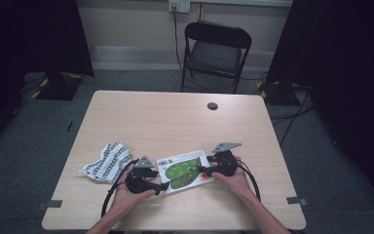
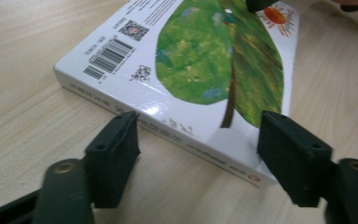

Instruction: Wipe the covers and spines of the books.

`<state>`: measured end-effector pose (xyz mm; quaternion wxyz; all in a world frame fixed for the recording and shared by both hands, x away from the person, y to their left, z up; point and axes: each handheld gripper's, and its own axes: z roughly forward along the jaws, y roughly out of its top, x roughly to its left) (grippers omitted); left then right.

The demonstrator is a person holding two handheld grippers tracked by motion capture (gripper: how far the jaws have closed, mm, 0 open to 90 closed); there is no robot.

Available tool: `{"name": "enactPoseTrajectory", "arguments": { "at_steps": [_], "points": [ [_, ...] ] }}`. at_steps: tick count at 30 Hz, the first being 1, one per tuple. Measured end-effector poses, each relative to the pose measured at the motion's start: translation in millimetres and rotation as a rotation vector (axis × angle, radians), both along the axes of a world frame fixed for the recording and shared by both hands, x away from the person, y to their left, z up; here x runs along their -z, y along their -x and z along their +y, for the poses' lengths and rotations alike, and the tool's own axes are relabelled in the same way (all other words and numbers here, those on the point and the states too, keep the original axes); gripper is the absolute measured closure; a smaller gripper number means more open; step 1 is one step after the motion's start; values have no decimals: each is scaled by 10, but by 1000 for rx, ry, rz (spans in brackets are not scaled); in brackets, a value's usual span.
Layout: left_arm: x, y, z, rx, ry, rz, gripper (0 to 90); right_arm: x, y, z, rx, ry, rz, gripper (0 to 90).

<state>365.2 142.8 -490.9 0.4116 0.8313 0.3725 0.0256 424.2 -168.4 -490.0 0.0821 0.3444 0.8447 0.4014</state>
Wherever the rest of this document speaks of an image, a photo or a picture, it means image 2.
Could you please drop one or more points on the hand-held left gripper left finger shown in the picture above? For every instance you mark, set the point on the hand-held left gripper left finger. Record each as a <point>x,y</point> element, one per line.
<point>112,161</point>

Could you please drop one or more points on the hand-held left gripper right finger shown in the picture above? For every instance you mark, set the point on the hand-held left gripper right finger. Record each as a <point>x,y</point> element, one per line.
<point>292,158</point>

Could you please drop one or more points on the white caterpillar picture book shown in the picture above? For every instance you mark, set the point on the white caterpillar picture book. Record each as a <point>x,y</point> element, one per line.
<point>192,62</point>

